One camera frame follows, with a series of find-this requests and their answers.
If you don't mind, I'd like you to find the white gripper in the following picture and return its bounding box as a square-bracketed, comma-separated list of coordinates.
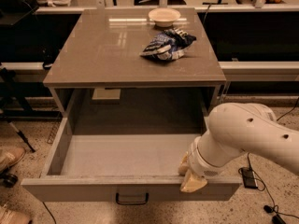
[178, 135, 228, 193]

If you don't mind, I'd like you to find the grey top drawer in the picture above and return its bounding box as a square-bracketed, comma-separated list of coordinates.
[21, 89, 243, 206]

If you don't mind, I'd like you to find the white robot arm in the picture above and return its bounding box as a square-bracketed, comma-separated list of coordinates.
[178, 103, 299, 192]

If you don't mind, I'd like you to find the grey drawer cabinet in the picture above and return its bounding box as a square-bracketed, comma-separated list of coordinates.
[44, 7, 226, 105]

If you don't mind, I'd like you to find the black power adapter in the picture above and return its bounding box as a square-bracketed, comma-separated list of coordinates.
[241, 168, 258, 189]

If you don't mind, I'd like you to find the blue white chip bag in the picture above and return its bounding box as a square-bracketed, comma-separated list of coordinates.
[140, 28, 197, 61]

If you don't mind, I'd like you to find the white bowl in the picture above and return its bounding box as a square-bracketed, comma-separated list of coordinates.
[149, 7, 180, 28]

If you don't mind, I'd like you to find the black tripod leg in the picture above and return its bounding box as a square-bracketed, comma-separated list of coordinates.
[1, 115, 36, 153]

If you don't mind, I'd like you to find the black caster wheel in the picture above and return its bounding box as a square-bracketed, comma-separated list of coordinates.
[1, 173, 18, 188]

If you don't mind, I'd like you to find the tan shoe upper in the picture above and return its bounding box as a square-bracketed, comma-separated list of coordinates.
[0, 147, 25, 173]

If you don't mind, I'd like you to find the tan shoe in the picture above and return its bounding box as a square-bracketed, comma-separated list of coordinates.
[0, 147, 25, 173]
[0, 206, 31, 224]

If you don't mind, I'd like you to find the tan shoe lower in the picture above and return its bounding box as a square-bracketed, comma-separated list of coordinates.
[0, 206, 31, 224]

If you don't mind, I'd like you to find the black cable right floor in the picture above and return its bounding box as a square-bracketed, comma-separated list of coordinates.
[238, 96, 299, 224]

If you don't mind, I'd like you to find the black cable floor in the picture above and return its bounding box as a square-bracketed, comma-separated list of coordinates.
[42, 201, 59, 224]
[238, 96, 299, 224]

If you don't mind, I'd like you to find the black cable left floor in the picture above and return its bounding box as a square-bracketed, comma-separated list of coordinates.
[42, 201, 59, 224]

